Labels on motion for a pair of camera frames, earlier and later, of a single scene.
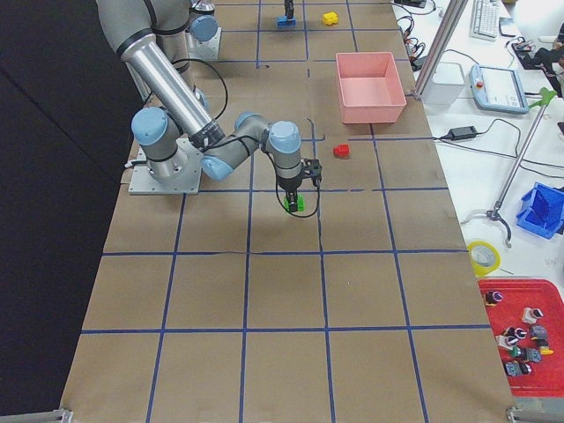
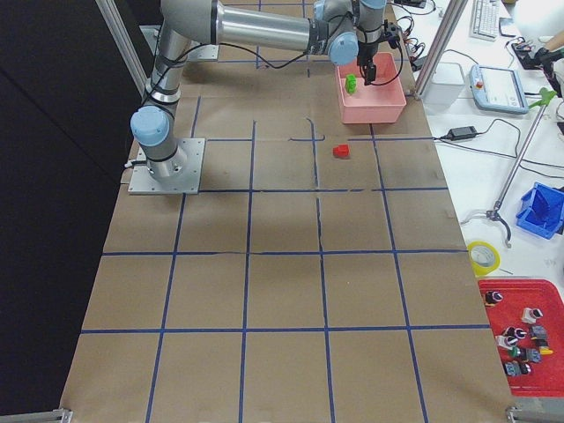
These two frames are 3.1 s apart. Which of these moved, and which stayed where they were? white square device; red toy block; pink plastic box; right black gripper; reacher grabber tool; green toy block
Moved: right black gripper; green toy block
Stayed: reacher grabber tool; pink plastic box; red toy block; white square device
